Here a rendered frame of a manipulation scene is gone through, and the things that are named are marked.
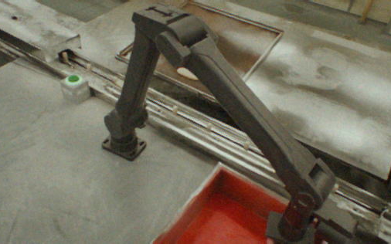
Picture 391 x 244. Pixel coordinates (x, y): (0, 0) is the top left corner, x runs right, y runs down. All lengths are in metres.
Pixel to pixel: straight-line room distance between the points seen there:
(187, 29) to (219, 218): 0.50
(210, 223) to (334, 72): 0.76
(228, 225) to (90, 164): 0.44
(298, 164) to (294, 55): 0.81
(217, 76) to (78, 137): 0.63
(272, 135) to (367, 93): 0.74
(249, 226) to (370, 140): 0.49
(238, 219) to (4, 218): 0.60
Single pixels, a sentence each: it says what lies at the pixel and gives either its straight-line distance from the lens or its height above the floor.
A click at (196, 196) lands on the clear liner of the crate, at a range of 0.80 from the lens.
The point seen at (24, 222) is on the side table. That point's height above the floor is 0.82.
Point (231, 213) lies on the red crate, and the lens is 0.90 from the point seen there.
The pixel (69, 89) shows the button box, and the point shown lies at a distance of 1.21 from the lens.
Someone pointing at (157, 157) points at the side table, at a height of 0.82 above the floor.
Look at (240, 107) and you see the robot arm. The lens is 0.59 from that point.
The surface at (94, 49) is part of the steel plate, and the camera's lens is 1.55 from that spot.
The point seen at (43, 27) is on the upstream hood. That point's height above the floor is 0.92.
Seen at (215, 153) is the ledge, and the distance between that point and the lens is 0.99.
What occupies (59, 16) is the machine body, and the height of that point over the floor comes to 0.82.
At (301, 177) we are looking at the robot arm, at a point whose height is 1.14.
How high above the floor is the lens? 1.58
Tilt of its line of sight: 42 degrees down
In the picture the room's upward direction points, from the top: 6 degrees clockwise
